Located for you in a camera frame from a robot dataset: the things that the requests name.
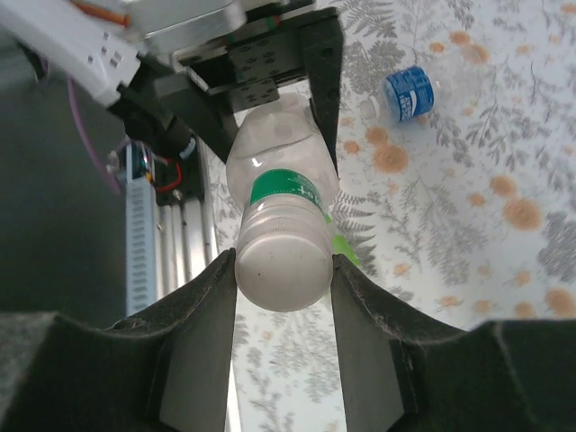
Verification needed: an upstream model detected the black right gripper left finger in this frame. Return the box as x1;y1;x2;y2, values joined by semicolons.
0;247;239;432

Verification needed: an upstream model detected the clear bottle blue label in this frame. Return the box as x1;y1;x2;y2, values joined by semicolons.
359;65;437;123

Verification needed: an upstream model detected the clear bottle dark green label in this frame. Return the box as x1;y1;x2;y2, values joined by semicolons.
224;94;341;212

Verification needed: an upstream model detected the white slotted cable duct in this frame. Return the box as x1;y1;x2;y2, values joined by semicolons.
124;143;158;319

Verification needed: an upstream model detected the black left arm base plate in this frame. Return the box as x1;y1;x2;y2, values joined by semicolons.
155;152;203;208

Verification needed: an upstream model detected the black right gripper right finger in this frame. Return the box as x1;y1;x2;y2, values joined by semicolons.
331;254;576;432

